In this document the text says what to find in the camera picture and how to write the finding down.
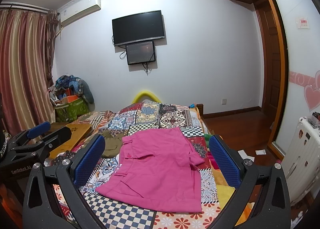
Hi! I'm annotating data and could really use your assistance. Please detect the pink shorts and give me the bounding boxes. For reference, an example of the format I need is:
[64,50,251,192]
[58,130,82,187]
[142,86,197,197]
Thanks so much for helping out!
[95,127,204,213]

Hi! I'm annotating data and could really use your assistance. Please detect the white paper on floor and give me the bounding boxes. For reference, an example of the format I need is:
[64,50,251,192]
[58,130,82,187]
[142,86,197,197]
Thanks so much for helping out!
[238,149,255,162]

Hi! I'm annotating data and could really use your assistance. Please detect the small white paper scrap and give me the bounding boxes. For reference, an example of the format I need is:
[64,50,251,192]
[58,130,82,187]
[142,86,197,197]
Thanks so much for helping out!
[255,149,266,155]

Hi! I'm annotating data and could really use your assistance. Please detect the olive green folded pants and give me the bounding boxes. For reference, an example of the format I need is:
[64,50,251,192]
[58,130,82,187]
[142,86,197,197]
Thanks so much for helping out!
[100,130,126,159]

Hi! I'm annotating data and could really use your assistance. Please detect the pile of blue clothes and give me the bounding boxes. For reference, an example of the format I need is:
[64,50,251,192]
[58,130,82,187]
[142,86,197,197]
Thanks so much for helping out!
[53,75,94,105]

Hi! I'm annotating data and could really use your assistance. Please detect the colourful patchwork bedspread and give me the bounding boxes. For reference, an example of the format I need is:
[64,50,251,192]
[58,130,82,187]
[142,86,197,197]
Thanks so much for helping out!
[49,102,234,228]

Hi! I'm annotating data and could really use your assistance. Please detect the striped pink beige curtain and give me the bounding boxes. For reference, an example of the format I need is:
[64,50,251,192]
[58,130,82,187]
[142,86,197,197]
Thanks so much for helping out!
[1,9,59,135]

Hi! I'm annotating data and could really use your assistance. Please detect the yellow foam headboard arc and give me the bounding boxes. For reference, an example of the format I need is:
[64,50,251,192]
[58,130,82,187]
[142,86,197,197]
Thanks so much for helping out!
[132,91,161,104]

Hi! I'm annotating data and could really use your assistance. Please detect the white air conditioner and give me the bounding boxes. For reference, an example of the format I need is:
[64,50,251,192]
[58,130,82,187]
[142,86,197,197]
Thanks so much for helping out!
[59,0,101,27]

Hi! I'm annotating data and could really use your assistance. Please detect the small black wall monitor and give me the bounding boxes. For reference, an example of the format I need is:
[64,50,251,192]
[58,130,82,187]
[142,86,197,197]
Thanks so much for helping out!
[126,41,156,66]

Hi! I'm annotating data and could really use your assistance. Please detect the black wall television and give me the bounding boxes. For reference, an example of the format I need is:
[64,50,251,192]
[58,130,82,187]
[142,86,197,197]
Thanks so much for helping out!
[112,10,165,46]

